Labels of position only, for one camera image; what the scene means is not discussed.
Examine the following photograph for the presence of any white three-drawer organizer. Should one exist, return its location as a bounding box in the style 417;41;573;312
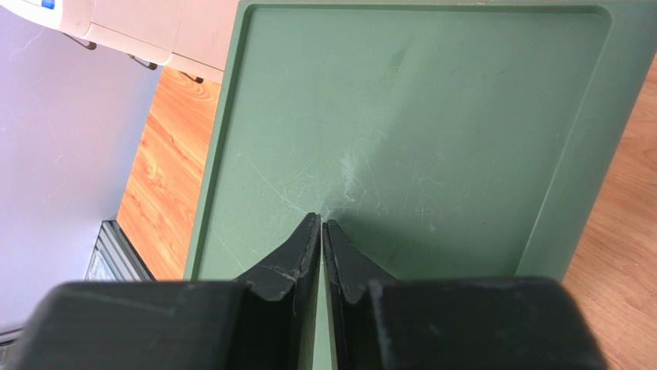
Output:
1;0;238;82

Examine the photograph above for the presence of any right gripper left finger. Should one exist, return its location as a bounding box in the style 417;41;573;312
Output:
233;213;322;369

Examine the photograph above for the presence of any aluminium frame rail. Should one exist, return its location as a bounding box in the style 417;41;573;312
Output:
1;220;153;358

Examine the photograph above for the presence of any green three-drawer organizer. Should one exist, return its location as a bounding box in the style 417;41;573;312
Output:
185;1;656;369

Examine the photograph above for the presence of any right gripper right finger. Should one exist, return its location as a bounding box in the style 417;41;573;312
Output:
322;220;394;369

